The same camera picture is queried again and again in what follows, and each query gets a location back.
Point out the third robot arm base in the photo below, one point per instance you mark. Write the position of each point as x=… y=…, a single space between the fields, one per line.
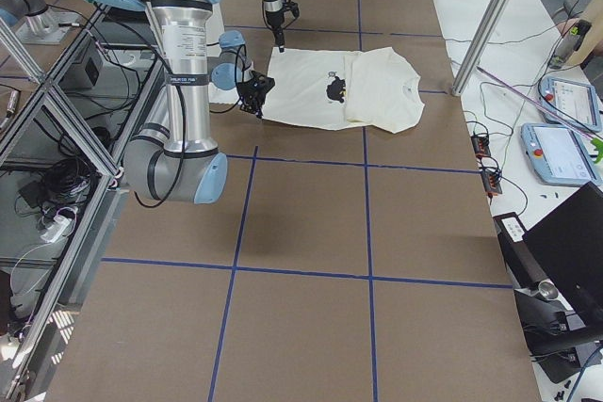
x=42 y=24

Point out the blue teach pendant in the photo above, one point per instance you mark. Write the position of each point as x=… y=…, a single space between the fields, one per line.
x=557 y=155
x=575 y=102

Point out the cream long-sleeve shirt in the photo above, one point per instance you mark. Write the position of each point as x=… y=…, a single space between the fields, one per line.
x=336 y=90

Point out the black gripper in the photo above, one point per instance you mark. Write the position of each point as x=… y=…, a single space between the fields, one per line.
x=274 y=22
x=247 y=88

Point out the orange black adapter box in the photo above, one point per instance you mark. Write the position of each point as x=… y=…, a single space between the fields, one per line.
x=480 y=143
x=491 y=181

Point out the far blue teach pendant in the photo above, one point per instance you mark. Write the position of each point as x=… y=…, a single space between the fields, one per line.
x=575 y=102

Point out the white power strip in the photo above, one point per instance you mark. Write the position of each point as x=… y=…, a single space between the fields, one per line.
x=57 y=229

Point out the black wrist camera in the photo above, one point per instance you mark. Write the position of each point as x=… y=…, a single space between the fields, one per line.
x=292 y=7

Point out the aluminium frame post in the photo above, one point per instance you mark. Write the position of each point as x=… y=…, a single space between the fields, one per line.
x=483 y=34

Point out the black laptop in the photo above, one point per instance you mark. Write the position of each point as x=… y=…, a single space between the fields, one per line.
x=567 y=245

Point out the near blue teach pendant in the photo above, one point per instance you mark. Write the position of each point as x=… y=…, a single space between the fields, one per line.
x=557 y=155

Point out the aluminium frame rail structure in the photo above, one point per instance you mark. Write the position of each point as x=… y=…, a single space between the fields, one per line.
x=62 y=154

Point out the reacher grabber stick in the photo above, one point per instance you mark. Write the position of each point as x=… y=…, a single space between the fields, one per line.
x=560 y=117

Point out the silver metal cup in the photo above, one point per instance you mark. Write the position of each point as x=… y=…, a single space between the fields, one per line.
x=547 y=291

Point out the black monitor stand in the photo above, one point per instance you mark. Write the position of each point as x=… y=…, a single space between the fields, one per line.
x=557 y=338

